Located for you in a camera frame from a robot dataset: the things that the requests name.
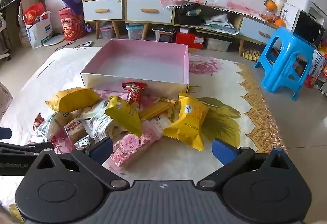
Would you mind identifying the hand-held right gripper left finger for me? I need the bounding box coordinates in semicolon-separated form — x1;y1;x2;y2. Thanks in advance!
25;136;130;190

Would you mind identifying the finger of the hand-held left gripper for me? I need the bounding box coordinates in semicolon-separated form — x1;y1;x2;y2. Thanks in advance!
0;128;13;141
0;142;54;157

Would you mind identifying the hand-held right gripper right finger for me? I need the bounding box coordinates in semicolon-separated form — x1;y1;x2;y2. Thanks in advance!
197;138;302;190

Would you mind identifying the pink speckled snack packet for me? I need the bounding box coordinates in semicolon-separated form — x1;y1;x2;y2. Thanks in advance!
110;133;160;168

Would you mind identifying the pile of snack packets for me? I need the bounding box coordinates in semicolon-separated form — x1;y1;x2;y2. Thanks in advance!
32;81;210;168

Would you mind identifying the pink cardboard box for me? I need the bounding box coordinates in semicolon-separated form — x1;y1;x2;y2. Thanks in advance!
80;38;190;94

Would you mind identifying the person's patterned clothing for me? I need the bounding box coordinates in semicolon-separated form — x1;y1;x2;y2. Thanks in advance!
0;82;14;121

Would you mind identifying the floral printed blanket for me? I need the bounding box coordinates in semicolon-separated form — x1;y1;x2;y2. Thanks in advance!
0;46;288;223

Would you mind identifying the yellow egg tray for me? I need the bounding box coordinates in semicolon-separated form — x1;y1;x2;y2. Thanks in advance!
242;47;261;61

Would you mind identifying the white paper bag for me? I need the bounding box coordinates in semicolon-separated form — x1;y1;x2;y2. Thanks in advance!
25;10;54;48

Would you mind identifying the white round base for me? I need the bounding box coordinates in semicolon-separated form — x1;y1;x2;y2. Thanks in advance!
43;33;65;47

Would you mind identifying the translucent storage box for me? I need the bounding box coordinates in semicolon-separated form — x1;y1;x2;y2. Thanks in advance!
206;37;232;51

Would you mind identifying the white office chair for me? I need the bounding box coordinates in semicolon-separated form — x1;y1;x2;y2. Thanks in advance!
0;0;12;61

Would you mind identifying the clear plastic storage box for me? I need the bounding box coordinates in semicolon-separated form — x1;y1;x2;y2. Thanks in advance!
100;23;116;39

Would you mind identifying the red cardboard box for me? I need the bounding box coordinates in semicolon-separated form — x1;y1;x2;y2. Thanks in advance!
176;27;205;50

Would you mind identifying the blue-lid storage box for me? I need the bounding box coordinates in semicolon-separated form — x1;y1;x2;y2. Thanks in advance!
126;23;146;40

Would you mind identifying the red gift bag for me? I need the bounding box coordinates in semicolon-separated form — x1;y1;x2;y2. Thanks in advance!
24;3;48;25

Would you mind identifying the red printed gift bucket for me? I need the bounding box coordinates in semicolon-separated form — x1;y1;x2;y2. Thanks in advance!
59;7;86;42

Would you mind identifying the low wooden tv stand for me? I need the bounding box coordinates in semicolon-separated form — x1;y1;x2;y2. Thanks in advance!
175;0;281;56

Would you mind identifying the folded cloth pile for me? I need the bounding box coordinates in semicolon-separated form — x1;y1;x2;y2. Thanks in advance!
200;14;239;34

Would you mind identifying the blue plastic stool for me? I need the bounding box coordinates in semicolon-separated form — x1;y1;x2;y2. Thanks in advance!
254;26;315;101

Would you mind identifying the printed cardboard carton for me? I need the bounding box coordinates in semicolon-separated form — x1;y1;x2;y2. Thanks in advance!
305;47;327;89

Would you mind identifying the black white electronic device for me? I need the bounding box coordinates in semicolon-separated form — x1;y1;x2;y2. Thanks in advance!
152;25;177;42

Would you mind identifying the black bag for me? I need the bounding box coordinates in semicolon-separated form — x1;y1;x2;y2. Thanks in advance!
177;4;205;26

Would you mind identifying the glass jar of oranges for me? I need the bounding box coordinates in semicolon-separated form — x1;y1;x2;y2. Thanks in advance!
261;9;278;22

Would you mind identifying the wooden drawer cabinet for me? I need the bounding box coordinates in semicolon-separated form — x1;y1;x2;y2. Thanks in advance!
124;0;177;40

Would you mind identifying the white microwave oven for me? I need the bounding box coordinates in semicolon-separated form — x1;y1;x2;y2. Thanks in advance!
282;3;325;48

